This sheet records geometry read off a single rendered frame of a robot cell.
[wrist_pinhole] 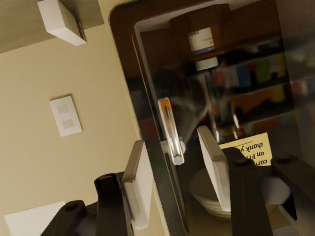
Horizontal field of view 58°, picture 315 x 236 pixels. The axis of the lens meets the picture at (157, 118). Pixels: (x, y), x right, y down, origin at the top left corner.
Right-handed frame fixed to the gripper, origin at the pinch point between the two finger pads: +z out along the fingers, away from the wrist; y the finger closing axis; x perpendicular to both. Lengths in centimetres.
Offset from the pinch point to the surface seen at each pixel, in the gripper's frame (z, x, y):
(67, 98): 66, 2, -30
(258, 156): 22.2, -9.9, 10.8
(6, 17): 32.2, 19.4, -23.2
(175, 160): 16.9, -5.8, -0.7
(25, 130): 66, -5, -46
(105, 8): 23.6, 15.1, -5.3
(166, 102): 17.2, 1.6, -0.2
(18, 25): 39, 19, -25
